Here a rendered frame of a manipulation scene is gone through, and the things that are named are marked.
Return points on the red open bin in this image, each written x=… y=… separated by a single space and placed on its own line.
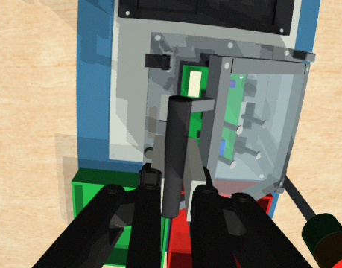
x=179 y=244

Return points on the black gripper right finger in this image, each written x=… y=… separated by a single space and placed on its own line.
x=218 y=225

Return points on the green circuit board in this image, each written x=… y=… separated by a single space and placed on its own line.
x=193 y=85

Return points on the green open-top bin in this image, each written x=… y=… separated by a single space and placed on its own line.
x=86 y=184

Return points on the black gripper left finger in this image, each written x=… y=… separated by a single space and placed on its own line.
x=88 y=240

